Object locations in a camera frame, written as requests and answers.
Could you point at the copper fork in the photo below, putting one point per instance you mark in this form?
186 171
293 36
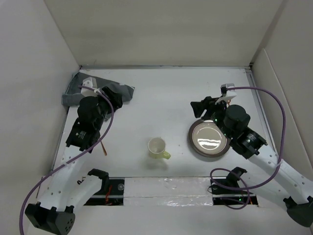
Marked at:
103 148

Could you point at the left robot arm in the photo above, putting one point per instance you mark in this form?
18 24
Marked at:
55 210

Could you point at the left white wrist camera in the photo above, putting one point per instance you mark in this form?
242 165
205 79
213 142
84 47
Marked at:
89 82

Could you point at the grey striped placemat cloth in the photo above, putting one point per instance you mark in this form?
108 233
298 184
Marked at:
72 95

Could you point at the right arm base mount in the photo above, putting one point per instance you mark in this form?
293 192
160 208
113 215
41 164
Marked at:
234 199

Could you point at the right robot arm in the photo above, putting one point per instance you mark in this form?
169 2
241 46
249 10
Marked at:
285 186

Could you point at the brown rimmed white plate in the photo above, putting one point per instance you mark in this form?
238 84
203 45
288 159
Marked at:
207 140

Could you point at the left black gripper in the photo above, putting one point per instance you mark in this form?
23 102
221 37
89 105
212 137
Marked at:
114 98

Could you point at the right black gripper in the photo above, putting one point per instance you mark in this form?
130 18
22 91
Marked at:
208 103

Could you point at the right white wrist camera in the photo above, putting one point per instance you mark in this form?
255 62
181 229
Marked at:
228 93

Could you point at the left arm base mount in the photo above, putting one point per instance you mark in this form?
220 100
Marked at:
110 195

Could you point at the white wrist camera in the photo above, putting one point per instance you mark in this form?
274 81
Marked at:
89 82
228 93

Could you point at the yellow green mug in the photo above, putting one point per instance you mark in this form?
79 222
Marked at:
157 149

